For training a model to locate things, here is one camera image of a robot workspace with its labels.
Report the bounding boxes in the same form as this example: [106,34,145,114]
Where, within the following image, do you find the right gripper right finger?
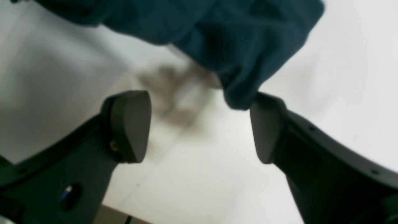
[250,92,398,224]

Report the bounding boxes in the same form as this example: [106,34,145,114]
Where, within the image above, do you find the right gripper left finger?
[0,90,152,224]

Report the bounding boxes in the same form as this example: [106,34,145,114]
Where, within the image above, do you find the dark navy T-shirt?
[11,0,325,111]

